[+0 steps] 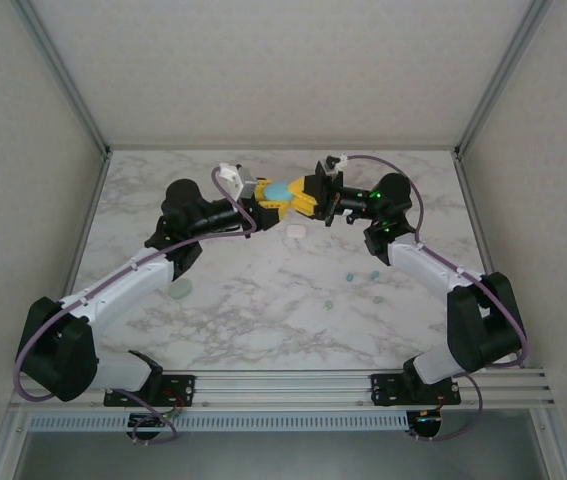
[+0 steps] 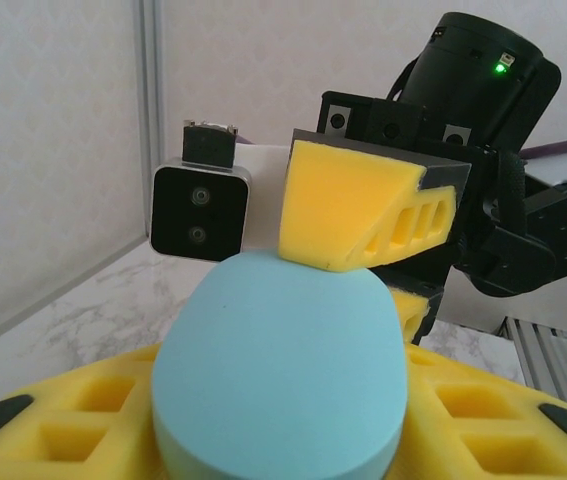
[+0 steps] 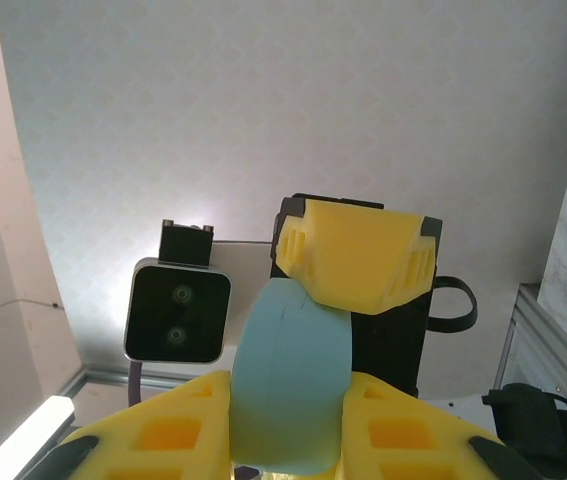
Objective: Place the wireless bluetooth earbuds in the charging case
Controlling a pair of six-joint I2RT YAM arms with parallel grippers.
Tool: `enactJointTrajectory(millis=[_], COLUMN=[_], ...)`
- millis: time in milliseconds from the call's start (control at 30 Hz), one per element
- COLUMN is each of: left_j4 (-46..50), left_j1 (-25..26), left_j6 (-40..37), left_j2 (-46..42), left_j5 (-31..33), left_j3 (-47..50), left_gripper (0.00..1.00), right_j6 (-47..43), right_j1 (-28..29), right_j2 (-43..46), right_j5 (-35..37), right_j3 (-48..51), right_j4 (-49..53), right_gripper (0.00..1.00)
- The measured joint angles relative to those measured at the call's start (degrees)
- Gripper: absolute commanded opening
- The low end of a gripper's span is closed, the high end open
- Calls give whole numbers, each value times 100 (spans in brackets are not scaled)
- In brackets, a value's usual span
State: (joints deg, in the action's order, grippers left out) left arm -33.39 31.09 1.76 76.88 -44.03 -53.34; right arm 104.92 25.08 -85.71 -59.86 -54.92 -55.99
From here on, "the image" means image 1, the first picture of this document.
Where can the blue earbud charging case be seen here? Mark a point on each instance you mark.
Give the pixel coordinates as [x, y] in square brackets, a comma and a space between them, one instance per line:
[278, 191]

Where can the white earbud charging case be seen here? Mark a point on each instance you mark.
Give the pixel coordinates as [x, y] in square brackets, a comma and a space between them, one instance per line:
[295, 232]

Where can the green earbud charging case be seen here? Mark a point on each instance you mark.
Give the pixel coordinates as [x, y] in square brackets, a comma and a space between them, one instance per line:
[180, 290]

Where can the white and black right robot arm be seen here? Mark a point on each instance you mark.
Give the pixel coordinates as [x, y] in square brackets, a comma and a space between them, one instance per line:
[428, 270]

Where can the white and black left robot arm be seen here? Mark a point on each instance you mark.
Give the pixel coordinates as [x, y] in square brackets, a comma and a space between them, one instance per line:
[113, 285]

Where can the small dark circuit board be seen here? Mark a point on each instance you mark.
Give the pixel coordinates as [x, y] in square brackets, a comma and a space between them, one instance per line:
[155, 421]
[428, 425]

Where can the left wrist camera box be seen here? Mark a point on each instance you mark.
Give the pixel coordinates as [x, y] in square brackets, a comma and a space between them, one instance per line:
[235, 177]

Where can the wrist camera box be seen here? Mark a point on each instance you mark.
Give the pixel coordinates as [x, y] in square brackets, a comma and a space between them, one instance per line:
[332, 165]
[235, 177]

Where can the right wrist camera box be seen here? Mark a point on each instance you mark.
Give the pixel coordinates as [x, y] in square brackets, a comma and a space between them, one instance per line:
[332, 165]

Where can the aluminium frame crossbar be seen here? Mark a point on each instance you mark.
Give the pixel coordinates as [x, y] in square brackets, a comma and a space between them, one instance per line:
[283, 148]

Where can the aluminium table side rail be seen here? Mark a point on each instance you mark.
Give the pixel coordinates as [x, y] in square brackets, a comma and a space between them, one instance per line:
[83, 240]
[478, 225]

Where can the aluminium frame post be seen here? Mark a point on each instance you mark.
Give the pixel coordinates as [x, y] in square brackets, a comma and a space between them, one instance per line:
[64, 75]
[502, 75]

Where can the aluminium slotted base rail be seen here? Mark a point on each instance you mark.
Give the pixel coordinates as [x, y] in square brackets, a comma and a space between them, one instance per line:
[283, 387]

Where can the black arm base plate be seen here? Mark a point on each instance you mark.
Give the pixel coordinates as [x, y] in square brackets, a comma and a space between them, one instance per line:
[388, 387]
[183, 387]

